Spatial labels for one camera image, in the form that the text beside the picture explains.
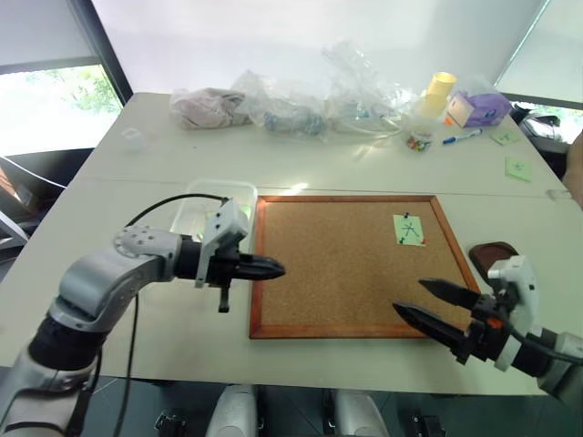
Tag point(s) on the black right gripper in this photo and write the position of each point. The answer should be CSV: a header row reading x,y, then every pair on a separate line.
x,y
485,337

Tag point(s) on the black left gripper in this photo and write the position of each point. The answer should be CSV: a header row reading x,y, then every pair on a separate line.
x,y
224,268

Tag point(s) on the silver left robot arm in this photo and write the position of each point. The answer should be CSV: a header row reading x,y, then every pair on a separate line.
x,y
91,282

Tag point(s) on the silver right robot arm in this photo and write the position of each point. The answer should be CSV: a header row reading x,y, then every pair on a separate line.
x,y
565,373

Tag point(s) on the wood-framed cork board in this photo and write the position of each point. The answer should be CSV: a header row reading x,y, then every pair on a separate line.
x,y
337,264

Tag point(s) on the green paper note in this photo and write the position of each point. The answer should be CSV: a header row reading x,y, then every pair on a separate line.
x,y
410,230

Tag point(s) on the green sticky note pad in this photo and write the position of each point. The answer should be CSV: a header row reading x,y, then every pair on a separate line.
x,y
504,138
518,169

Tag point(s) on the jar of coloured pushpins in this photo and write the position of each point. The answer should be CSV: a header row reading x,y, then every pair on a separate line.
x,y
418,143

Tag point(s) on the brown oval tray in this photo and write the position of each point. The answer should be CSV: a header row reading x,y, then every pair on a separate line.
x,y
492,257

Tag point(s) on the clear plastic container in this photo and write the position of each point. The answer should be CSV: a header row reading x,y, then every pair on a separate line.
x,y
200,205

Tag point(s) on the silver rounded robot leg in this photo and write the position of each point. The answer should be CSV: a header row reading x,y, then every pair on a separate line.
x,y
234,412
360,414

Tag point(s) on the clear bag with blue items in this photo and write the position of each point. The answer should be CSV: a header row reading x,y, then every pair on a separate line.
x,y
287,114

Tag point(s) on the small clear plastic piece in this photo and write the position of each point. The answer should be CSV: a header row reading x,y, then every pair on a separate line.
x,y
558,194

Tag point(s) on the plastic bag with pink cloth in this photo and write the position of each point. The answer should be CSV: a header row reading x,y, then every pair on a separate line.
x,y
205,107

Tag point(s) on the blue whiteboard marker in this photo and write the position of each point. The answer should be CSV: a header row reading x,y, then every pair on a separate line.
x,y
462,137

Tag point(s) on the large crumpled clear plastic bag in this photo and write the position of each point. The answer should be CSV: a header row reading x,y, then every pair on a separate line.
x,y
364,95

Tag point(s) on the purple tissue box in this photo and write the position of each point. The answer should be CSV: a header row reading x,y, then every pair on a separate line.
x,y
478,109

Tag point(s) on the black chair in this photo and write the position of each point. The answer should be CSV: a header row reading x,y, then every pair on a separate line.
x,y
546,127

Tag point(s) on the yellow paper cup stack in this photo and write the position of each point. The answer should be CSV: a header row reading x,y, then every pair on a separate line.
x,y
438,91

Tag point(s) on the dark furniture beside table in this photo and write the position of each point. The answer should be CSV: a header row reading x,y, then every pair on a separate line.
x,y
32,182

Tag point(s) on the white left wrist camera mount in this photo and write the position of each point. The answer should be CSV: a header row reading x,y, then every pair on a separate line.
x,y
225,223

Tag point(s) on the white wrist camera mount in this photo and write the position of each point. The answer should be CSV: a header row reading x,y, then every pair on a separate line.
x,y
225,223
524,282

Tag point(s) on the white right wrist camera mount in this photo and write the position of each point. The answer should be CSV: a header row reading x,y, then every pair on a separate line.
x,y
524,282

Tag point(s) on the dark window frame post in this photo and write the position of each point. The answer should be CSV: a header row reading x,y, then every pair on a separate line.
x,y
109,50

